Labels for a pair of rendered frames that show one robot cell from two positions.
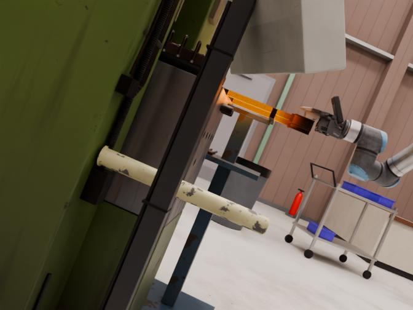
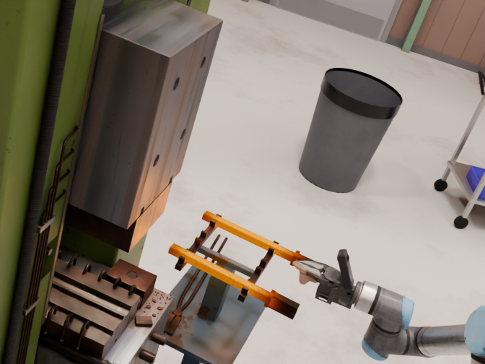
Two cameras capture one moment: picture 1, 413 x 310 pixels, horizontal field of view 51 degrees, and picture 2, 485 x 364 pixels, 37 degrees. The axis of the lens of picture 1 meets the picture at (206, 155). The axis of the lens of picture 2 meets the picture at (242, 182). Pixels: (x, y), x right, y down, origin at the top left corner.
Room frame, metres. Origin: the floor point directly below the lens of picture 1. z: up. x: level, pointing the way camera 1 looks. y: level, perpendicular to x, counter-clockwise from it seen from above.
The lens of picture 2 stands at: (0.05, -0.19, 2.27)
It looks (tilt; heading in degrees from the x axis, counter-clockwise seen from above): 30 degrees down; 4
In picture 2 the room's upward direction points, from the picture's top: 19 degrees clockwise
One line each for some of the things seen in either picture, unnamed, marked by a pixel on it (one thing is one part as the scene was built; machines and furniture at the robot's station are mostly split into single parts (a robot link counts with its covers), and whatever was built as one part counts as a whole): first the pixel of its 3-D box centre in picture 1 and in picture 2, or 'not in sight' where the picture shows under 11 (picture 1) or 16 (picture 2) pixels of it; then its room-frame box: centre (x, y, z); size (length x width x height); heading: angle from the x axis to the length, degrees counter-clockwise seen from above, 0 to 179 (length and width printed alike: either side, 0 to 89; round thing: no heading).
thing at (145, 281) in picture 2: not in sight; (129, 283); (1.58, 0.13, 0.95); 0.12 x 0.09 x 0.07; 85
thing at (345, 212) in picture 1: (394, 240); not in sight; (6.95, -3.31, 0.37); 2.01 x 1.61 x 0.75; 6
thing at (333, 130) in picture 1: (331, 125); (338, 287); (1.84, -0.44, 1.01); 0.12 x 0.08 x 0.09; 86
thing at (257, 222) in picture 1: (183, 190); not in sight; (1.05, 0.02, 0.62); 0.44 x 0.05 x 0.05; 85
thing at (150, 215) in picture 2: not in sight; (71, 180); (1.42, 0.29, 1.32); 0.42 x 0.20 x 0.10; 85
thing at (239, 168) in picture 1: (227, 163); (208, 315); (1.88, -0.10, 0.69); 0.40 x 0.30 x 0.02; 172
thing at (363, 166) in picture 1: (363, 165); (383, 337); (1.83, -0.62, 0.91); 0.12 x 0.09 x 0.12; 114
